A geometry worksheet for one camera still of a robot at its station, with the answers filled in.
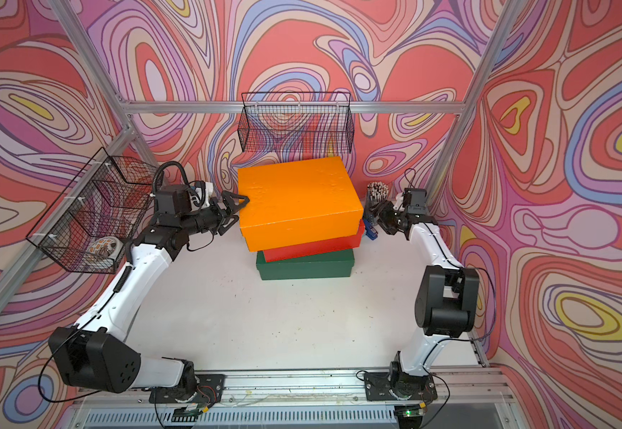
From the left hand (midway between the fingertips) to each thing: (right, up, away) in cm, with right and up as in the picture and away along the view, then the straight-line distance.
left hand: (247, 207), depth 74 cm
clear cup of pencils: (+42, +7, +25) cm, 50 cm away
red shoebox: (+17, -12, +3) cm, 21 cm away
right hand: (+39, -2, +17) cm, 43 cm away
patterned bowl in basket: (-39, -11, 0) cm, 40 cm away
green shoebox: (+25, -18, +13) cm, 33 cm away
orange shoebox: (+14, +2, -1) cm, 14 cm away
